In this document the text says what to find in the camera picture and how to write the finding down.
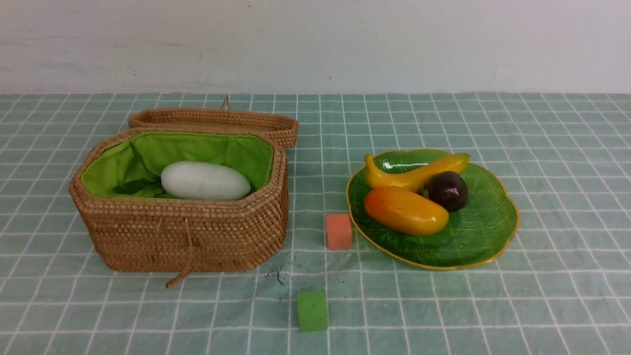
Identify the dark purple mangosteen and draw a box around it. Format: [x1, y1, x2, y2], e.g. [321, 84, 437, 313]
[424, 171, 469, 213]

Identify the yellow banana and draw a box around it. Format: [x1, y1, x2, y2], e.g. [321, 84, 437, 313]
[364, 153, 471, 192]

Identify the green foam cube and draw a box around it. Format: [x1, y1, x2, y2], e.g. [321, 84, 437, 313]
[297, 290, 329, 333]

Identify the white radish with leaves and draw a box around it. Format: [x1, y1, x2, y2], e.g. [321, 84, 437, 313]
[112, 161, 252, 201]

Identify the checked green tablecloth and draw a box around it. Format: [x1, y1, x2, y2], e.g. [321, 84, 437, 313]
[0, 92, 631, 355]

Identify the green glass leaf plate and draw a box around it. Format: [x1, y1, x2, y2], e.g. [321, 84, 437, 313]
[346, 148, 519, 270]

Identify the wicker basket green lining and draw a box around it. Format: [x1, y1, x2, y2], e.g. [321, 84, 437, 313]
[68, 127, 289, 289]

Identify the orange foam cube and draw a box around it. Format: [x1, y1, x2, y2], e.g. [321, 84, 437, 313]
[325, 213, 353, 250]

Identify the orange yellow mango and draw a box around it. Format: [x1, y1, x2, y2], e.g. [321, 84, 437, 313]
[363, 186, 449, 236]

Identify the wicker basket lid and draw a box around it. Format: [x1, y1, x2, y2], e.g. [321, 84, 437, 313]
[128, 97, 298, 149]

